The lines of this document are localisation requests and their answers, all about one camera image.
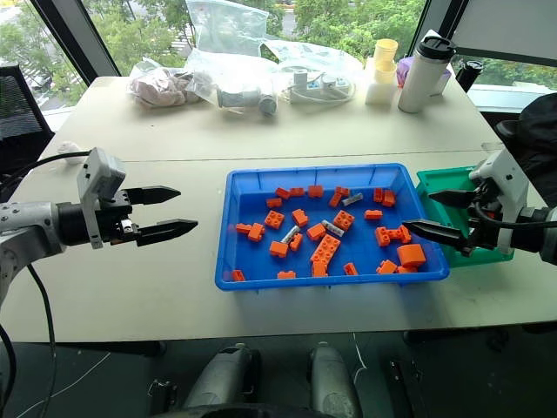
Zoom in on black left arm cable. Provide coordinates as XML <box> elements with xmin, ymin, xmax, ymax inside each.
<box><xmin>24</xmin><ymin>262</ymin><xmax>59</xmax><ymax>418</ymax></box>
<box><xmin>0</xmin><ymin>149</ymin><xmax>93</xmax><ymax>202</ymax></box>

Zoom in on grey rounded robot leg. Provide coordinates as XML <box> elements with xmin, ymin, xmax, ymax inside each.
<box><xmin>308</xmin><ymin>340</ymin><xmax>363</xmax><ymax>418</ymax></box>
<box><xmin>185</xmin><ymin>342</ymin><xmax>263</xmax><ymax>411</ymax></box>

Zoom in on clear bag around power strip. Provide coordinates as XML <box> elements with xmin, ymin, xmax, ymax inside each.
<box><xmin>259</xmin><ymin>37</ymin><xmax>366</xmax><ymax>106</ymax></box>

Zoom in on empty clear plastic bag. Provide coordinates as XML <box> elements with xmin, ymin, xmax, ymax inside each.
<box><xmin>184</xmin><ymin>0</ymin><xmax>272</xmax><ymax>60</ymax></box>

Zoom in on orange 2x4 studded brick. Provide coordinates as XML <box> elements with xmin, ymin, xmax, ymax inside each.
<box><xmin>309</xmin><ymin>233</ymin><xmax>344</xmax><ymax>266</ymax></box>

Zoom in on crumpled white tissue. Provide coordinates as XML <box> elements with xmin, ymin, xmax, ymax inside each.
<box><xmin>57</xmin><ymin>139</ymin><xmax>89</xmax><ymax>166</ymax></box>

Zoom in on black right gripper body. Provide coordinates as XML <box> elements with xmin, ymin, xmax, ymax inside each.
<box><xmin>460</xmin><ymin>181</ymin><xmax>502</xmax><ymax>258</ymax></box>

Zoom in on black jacket on chair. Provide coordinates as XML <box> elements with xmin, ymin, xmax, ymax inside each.
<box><xmin>494</xmin><ymin>91</ymin><xmax>557</xmax><ymax>206</ymax></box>

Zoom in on plastic bag with grey parts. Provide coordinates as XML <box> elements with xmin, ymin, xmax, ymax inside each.
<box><xmin>185</xmin><ymin>46</ymin><xmax>280</xmax><ymax>118</ymax></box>

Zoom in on grey cylinder part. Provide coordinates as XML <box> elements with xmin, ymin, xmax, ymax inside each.
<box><xmin>258</xmin><ymin>94</ymin><xmax>279</xmax><ymax>118</ymax></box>

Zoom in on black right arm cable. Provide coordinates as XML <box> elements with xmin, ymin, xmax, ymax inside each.
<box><xmin>473</xmin><ymin>200</ymin><xmax>557</xmax><ymax>231</ymax></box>

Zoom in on purple container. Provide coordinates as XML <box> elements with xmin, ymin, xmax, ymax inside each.
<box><xmin>394</xmin><ymin>55</ymin><xmax>451</xmax><ymax>95</ymax></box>

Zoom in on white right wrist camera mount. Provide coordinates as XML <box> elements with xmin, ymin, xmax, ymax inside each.
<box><xmin>468</xmin><ymin>149</ymin><xmax>531</xmax><ymax>256</ymax></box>

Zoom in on black mesh office chair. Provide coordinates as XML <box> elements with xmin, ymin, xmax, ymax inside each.
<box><xmin>0</xmin><ymin>62</ymin><xmax>57</xmax><ymax>186</ymax></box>

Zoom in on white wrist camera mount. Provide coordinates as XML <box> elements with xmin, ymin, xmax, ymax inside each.
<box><xmin>77</xmin><ymin>147</ymin><xmax>127</xmax><ymax>250</ymax></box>
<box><xmin>468</xmin><ymin>149</ymin><xmax>531</xmax><ymax>256</ymax></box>

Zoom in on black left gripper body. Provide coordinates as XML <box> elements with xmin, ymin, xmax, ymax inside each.
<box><xmin>99</xmin><ymin>190</ymin><xmax>143</xmax><ymax>247</ymax></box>

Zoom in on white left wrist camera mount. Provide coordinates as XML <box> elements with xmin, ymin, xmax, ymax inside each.
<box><xmin>77</xmin><ymin>147</ymin><xmax>127</xmax><ymax>250</ymax></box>

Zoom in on stacked pale yellow cups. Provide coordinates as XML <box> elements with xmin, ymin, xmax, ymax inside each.
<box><xmin>372</xmin><ymin>37</ymin><xmax>399</xmax><ymax>86</ymax></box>

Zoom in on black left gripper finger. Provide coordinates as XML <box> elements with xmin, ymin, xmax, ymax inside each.
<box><xmin>125</xmin><ymin>185</ymin><xmax>182</xmax><ymax>206</ymax></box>
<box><xmin>134</xmin><ymin>219</ymin><xmax>199</xmax><ymax>247</ymax></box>

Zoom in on blue plastic tray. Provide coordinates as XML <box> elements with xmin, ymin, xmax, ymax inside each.
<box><xmin>214</xmin><ymin>162</ymin><xmax>451</xmax><ymax>293</ymax></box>

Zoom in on black table foot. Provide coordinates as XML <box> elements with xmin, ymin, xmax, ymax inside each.
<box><xmin>386</xmin><ymin>355</ymin><xmax>424</xmax><ymax>418</ymax></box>
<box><xmin>146</xmin><ymin>377</ymin><xmax>178</xmax><ymax>415</ymax></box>

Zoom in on rounded orange arch block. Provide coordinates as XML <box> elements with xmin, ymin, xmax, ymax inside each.
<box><xmin>396</xmin><ymin>243</ymin><xmax>426</xmax><ymax>268</ymax></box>

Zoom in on plastic bag with pink contents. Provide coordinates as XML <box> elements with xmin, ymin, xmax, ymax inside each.
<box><xmin>127</xmin><ymin>57</ymin><xmax>206</xmax><ymax>109</ymax></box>

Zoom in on black bottle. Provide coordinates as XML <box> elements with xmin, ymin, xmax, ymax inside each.
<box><xmin>453</xmin><ymin>59</ymin><xmax>485</xmax><ymax>93</ymax></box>

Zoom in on white tumbler with black lid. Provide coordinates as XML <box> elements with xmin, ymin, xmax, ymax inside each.
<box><xmin>397</xmin><ymin>30</ymin><xmax>458</xmax><ymax>115</ymax></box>

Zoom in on white power strip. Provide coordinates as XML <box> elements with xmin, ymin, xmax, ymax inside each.
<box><xmin>285</xmin><ymin>71</ymin><xmax>352</xmax><ymax>105</ymax></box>

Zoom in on green plastic tray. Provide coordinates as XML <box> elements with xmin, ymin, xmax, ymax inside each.
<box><xmin>415</xmin><ymin>165</ymin><xmax>515</xmax><ymax>268</ymax></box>

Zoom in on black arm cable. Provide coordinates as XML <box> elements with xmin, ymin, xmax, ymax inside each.
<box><xmin>473</xmin><ymin>200</ymin><xmax>557</xmax><ymax>231</ymax></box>
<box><xmin>24</xmin><ymin>262</ymin><xmax>59</xmax><ymax>418</ymax></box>
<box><xmin>0</xmin><ymin>149</ymin><xmax>93</xmax><ymax>202</ymax></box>

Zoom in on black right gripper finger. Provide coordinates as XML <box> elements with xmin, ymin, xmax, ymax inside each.
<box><xmin>401</xmin><ymin>219</ymin><xmax>470</xmax><ymax>254</ymax></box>
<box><xmin>427</xmin><ymin>189</ymin><xmax>480</xmax><ymax>208</ymax></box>

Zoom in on thin white floor cord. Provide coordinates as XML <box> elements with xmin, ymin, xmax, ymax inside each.
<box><xmin>351</xmin><ymin>332</ymin><xmax>372</xmax><ymax>395</ymax></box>

